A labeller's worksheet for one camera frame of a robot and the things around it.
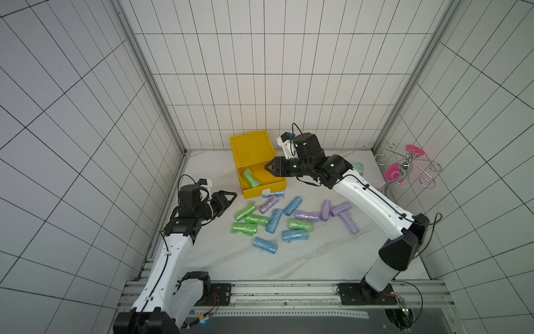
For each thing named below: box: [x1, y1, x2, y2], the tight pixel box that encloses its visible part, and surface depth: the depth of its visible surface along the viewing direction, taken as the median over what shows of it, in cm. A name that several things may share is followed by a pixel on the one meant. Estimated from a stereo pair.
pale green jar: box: [354, 161, 366, 177], surface depth 101 cm
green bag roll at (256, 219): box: [245, 213, 271, 227], surface depth 91 cm
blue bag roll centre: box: [265, 208, 283, 234], surface depth 91 cm
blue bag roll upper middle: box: [282, 195, 304, 217], surface depth 97 cm
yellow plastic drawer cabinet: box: [229, 130, 288, 200], surface depth 87 cm
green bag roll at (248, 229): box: [230, 221, 258, 237], surface depth 89 cm
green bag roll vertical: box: [243, 168, 261, 189], surface depth 87 cm
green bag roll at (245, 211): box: [234, 202, 257, 222], surface depth 94 cm
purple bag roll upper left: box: [258, 195, 279, 215], surface depth 97 cm
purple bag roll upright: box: [319, 199, 331, 222], surface depth 94 cm
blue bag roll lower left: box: [253, 236, 279, 254], surface depth 84 cm
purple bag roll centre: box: [294, 210, 321, 222], surface depth 92 cm
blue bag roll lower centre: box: [282, 229, 309, 244], surface depth 86 cm
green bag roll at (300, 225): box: [288, 219, 314, 232], surface depth 89 cm
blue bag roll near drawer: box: [262, 191, 285, 199], surface depth 100 cm
